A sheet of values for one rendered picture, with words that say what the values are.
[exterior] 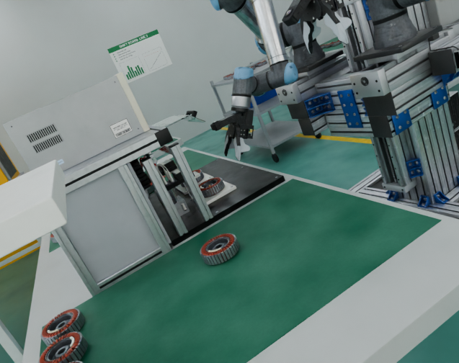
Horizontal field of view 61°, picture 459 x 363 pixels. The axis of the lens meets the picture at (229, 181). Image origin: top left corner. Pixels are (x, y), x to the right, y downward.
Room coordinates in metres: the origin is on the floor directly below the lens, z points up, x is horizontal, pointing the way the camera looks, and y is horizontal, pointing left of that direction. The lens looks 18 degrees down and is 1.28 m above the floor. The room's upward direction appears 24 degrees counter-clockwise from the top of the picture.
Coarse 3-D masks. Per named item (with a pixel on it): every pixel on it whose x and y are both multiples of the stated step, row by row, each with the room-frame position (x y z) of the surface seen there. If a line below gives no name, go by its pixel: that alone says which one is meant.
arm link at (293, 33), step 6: (282, 24) 1.89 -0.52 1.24; (294, 24) 1.85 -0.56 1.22; (282, 30) 1.88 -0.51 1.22; (288, 30) 1.86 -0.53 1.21; (294, 30) 1.85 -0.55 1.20; (300, 30) 1.84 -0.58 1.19; (282, 36) 1.88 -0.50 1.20; (288, 36) 1.87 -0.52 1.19; (294, 36) 1.86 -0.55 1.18; (300, 36) 1.84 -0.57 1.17; (288, 42) 1.89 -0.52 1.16; (294, 42) 1.87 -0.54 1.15; (300, 42) 1.84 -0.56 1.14
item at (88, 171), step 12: (144, 132) 1.34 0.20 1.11; (156, 132) 1.21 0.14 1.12; (168, 132) 1.21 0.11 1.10; (120, 144) 1.29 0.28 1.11; (132, 144) 1.18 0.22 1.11; (144, 144) 1.19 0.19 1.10; (156, 144) 1.20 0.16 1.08; (96, 156) 1.26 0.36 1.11; (108, 156) 1.15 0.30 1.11; (120, 156) 1.16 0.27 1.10; (132, 156) 1.17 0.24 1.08; (72, 168) 1.23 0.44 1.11; (84, 168) 1.13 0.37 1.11; (96, 168) 1.14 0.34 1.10; (108, 168) 1.15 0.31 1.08; (72, 180) 1.12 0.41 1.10; (84, 180) 1.13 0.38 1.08
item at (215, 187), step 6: (210, 180) 1.49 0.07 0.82; (216, 180) 1.45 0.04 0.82; (222, 180) 1.44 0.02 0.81; (204, 186) 1.48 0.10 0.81; (210, 186) 1.41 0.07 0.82; (216, 186) 1.40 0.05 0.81; (222, 186) 1.42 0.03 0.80; (204, 192) 1.40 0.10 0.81; (210, 192) 1.40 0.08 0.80; (216, 192) 1.40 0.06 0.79
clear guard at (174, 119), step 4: (172, 116) 1.88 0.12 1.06; (176, 116) 1.82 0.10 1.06; (180, 116) 1.75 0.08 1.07; (184, 116) 1.69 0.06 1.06; (188, 116) 1.68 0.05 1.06; (164, 120) 1.84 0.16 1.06; (168, 120) 1.79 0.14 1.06; (172, 120) 1.72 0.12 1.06; (176, 120) 1.67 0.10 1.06; (188, 120) 1.88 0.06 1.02; (192, 120) 1.81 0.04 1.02; (196, 120) 1.75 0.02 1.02; (200, 120) 1.69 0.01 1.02; (156, 124) 1.84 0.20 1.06; (160, 124) 1.78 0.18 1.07; (164, 124) 1.72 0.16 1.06; (168, 124) 1.67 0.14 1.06
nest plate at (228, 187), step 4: (228, 184) 1.45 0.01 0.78; (232, 184) 1.43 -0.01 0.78; (224, 188) 1.43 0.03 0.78; (228, 188) 1.41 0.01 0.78; (232, 188) 1.40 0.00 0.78; (220, 192) 1.40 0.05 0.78; (224, 192) 1.39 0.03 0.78; (228, 192) 1.39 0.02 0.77; (212, 196) 1.40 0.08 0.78; (216, 196) 1.38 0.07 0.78; (220, 196) 1.38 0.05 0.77; (208, 200) 1.37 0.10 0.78; (212, 200) 1.37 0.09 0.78; (208, 204) 1.37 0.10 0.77
